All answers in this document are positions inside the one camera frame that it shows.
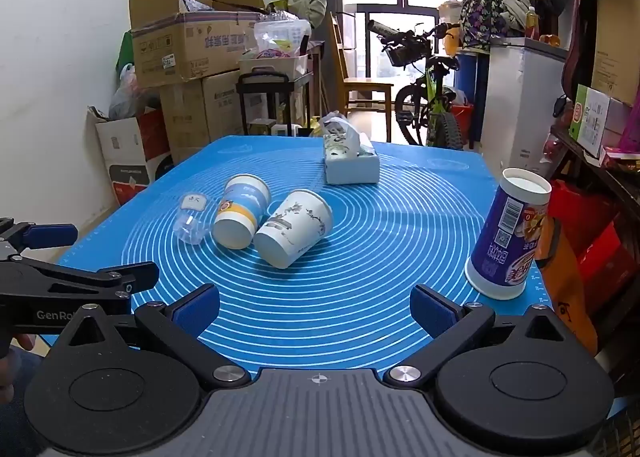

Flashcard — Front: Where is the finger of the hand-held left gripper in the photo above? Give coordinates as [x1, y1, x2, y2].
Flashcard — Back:
[0, 218, 79, 260]
[0, 257, 160, 299]

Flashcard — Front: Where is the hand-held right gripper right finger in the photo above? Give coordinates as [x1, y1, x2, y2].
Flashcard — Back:
[382, 283, 596, 388]

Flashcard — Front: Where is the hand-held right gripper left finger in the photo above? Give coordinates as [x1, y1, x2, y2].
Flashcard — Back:
[47, 283, 252, 390]

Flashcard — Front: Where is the clear plastic cup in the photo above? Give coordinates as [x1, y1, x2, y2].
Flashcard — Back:
[173, 193, 209, 246]

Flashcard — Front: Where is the purple paper cup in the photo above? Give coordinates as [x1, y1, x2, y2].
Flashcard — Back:
[464, 168, 552, 300]

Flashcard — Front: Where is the blue and yellow paper cup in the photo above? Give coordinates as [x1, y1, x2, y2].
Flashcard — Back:
[211, 174, 272, 250]

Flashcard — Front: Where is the white branch print paper cup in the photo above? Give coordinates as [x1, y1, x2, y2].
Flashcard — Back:
[252, 189, 334, 270]

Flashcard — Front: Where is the person's left hand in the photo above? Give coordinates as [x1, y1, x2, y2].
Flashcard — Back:
[0, 333, 37, 405]

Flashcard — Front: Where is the blue silicone mat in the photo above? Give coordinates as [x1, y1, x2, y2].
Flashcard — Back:
[40, 135, 556, 383]

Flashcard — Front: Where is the red and white cardboard box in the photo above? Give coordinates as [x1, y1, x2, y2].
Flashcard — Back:
[87, 106, 175, 208]

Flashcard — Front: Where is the orange shopping bag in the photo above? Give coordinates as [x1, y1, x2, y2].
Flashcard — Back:
[535, 216, 599, 357]

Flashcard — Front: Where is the white plastic bag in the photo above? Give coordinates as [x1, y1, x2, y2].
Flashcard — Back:
[108, 63, 152, 120]

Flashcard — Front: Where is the white tissue box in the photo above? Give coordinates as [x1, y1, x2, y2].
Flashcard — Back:
[321, 112, 381, 186]

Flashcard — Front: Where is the brown cardboard box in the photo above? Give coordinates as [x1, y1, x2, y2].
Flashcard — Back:
[159, 69, 247, 164]

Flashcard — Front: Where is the red shopping bag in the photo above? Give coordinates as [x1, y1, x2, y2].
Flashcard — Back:
[545, 179, 640, 320]

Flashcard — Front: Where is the red plastic tub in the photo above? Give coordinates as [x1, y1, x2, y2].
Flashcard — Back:
[449, 104, 476, 148]

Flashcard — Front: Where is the green and black bicycle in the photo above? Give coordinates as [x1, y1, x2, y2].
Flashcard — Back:
[367, 19, 476, 152]

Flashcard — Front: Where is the dark wooden shelf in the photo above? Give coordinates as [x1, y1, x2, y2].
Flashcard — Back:
[549, 124, 640, 258]

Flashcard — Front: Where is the white chest freezer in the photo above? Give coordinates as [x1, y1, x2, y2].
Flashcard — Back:
[479, 37, 569, 178]

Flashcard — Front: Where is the black utility cart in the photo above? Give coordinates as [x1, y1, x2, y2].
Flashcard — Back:
[235, 68, 314, 138]

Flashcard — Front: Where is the wooden chair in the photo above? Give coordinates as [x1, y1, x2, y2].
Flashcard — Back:
[329, 12, 396, 144]

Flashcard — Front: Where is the large open cardboard box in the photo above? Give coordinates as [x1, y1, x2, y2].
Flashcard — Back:
[128, 0, 267, 84]

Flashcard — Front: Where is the blue plastic barrel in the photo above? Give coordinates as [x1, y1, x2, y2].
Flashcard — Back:
[456, 52, 490, 105]

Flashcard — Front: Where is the green and white box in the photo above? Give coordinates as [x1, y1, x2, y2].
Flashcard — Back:
[569, 84, 632, 160]

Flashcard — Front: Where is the white storage bin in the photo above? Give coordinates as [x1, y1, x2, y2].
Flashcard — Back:
[238, 53, 309, 78]

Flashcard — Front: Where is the clear plastic bag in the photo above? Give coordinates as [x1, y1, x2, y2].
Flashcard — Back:
[254, 18, 312, 60]

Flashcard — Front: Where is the floral fabric bag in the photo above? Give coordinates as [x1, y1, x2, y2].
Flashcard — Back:
[459, 0, 510, 51]

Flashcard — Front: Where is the tall cardboard box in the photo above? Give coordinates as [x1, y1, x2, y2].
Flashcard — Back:
[591, 0, 640, 108]

